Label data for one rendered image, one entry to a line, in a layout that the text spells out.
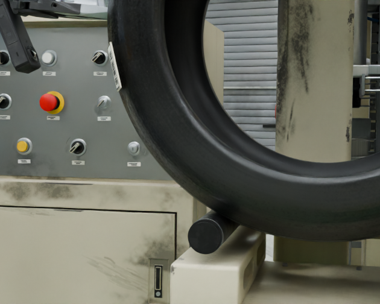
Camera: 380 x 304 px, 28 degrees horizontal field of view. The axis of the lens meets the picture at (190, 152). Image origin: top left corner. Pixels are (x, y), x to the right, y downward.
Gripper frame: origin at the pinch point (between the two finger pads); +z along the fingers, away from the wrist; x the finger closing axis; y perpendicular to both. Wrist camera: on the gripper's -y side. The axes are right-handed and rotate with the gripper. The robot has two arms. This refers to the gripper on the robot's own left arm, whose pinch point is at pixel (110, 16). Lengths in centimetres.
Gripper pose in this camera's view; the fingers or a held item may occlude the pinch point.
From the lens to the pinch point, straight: 111.0
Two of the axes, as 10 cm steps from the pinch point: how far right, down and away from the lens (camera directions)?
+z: 9.7, 1.3, -1.9
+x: 2.0, -0.5, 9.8
